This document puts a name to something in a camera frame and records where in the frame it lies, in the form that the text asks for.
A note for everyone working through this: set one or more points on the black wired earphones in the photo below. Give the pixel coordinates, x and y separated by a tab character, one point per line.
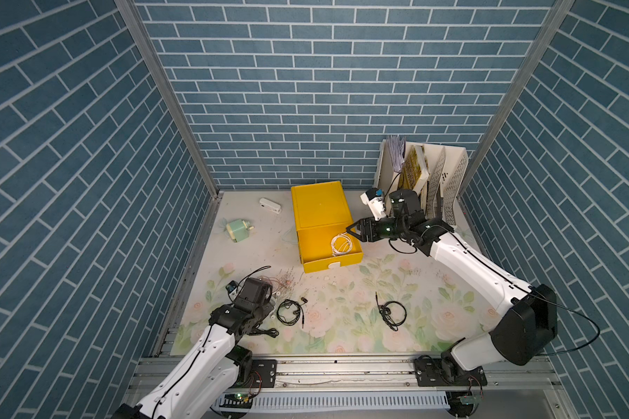
385	312
271	332
291	312

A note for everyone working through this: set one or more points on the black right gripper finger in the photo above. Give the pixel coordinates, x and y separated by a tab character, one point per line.
359	234
358	225

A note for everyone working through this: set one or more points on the black wired earphones left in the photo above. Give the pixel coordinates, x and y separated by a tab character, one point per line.
271	332

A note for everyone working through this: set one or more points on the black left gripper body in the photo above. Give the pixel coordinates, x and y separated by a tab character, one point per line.
259	312

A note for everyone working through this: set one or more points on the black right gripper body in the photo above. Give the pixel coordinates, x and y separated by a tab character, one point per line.
383	230

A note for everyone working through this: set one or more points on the floral table mat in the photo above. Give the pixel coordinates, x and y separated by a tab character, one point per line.
341	315

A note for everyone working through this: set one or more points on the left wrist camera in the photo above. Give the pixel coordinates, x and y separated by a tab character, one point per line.
232	289

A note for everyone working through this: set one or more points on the white file organizer rack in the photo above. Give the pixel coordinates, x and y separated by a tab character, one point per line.
435	172

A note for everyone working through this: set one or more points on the black wired earphones right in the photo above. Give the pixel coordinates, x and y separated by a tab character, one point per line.
385	312

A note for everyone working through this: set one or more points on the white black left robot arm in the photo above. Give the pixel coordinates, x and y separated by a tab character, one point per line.
215	363

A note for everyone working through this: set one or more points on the pink wired earphones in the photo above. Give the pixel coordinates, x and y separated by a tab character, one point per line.
282	281

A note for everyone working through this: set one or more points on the black wired earphones middle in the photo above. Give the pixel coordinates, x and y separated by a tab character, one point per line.
291	312

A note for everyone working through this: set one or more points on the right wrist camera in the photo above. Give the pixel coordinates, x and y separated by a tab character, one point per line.
373	198

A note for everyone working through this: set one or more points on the white stapler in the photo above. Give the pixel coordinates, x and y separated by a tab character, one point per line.
270	205

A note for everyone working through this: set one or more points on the yellow cover book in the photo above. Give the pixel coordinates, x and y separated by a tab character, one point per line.
415	174

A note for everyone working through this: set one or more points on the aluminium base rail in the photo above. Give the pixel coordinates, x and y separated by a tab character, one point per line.
376	385

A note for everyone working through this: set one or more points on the yellow plastic drawer cabinet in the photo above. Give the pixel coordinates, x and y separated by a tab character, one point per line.
321	212

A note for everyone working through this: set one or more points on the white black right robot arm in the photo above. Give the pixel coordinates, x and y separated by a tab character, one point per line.
528	314

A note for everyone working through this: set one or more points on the green manual pencil sharpener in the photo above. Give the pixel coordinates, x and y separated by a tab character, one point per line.
239	230

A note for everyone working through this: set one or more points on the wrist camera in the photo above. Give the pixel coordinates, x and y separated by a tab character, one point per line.
373	198
232	289

